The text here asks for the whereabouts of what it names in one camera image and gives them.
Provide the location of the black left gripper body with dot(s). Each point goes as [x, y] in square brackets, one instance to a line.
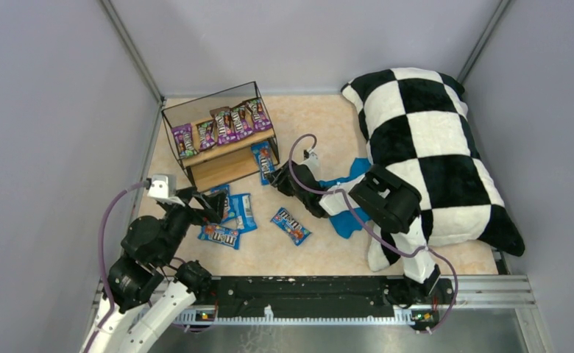
[198, 205]

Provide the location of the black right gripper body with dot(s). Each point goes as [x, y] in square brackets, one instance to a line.
[292, 176]

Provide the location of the purple candy bag bottom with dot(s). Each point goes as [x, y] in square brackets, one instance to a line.
[207, 138]

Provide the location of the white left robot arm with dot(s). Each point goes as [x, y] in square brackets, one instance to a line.
[149, 246]

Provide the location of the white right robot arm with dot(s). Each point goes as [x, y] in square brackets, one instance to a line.
[376, 195]

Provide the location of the blue candy bag back side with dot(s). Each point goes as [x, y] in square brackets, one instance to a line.
[244, 218]

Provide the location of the black white checkered pillow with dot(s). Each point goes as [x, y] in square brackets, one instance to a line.
[414, 122]

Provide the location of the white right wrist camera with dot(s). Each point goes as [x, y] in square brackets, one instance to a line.
[311, 160]

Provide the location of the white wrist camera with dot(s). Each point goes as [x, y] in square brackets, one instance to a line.
[311, 160]
[162, 188]

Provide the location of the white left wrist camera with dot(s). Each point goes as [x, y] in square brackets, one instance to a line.
[162, 188]

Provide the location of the wood and wire shelf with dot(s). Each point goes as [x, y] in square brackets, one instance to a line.
[221, 164]

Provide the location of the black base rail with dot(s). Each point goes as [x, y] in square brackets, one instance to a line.
[323, 297]

